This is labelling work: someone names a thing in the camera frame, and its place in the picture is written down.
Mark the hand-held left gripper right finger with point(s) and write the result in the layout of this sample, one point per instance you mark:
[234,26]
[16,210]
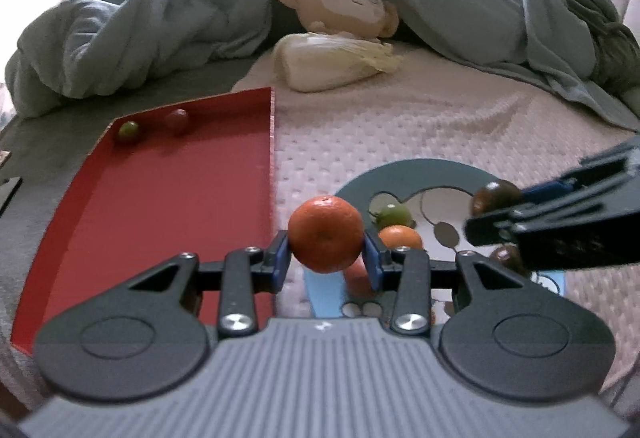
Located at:
[372,263]

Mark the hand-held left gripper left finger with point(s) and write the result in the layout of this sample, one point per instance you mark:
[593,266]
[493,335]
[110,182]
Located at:
[281,258]

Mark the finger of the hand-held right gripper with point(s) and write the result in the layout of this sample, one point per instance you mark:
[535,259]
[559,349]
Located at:
[575,238]
[550,188]

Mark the orange mandarin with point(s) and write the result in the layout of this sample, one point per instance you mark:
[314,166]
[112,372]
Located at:
[400,237]
[326,233]
[357,279]

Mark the dark purple tomato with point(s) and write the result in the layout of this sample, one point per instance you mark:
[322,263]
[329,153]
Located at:
[507,259]
[490,195]

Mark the blue cartoon plate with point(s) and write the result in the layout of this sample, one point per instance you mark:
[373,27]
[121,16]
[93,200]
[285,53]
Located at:
[380,178]

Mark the red tray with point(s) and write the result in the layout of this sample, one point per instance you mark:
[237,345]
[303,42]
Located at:
[165,198]

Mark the pink textured bed cover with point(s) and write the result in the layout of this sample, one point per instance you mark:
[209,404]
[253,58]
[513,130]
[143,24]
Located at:
[450,118]

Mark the dark green blanket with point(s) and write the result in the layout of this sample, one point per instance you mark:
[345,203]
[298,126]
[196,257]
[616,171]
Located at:
[615,43]

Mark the red tomato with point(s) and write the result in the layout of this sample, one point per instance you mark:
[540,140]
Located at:
[176,121]

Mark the small green tomato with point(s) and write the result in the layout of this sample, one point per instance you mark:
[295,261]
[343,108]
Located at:
[127,131]

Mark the napa cabbage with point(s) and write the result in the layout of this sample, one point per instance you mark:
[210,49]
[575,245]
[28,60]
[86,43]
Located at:
[325,63]

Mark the blue-grey blanket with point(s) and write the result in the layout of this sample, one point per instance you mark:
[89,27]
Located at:
[150,33]

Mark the black flat object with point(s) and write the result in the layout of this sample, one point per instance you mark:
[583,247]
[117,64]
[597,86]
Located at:
[7,198]

